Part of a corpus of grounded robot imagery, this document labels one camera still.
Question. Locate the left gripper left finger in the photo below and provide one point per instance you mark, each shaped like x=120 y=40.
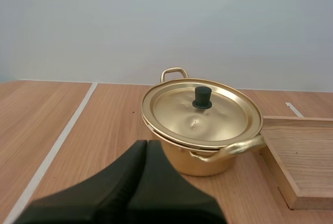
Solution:
x=109 y=182

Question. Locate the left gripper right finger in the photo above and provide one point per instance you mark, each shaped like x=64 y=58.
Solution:
x=161 y=190

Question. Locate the gold lid with black knob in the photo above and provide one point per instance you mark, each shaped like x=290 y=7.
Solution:
x=200 y=114

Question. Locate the shallow wooden tray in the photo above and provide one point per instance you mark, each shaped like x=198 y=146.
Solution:
x=301 y=156

